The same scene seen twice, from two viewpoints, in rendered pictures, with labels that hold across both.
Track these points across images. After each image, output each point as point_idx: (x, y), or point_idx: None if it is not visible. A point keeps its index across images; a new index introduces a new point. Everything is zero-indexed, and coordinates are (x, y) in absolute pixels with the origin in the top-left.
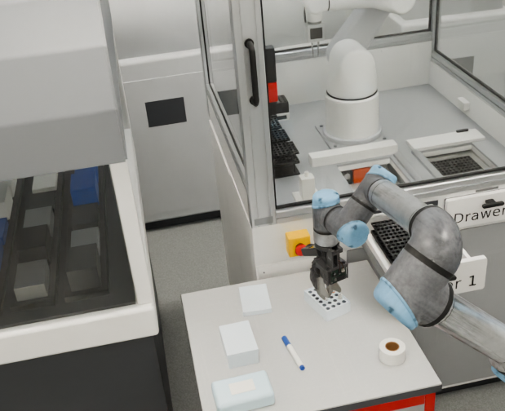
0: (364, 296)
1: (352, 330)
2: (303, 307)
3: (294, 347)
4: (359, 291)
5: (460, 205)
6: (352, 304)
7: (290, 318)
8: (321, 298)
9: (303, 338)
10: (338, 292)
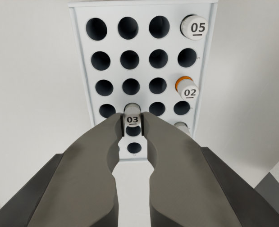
0: (261, 103)
1: (140, 181)
2: (60, 46)
3: None
4: (273, 75)
5: None
6: (208, 115)
7: None
8: (116, 98)
9: (21, 156)
10: (197, 99)
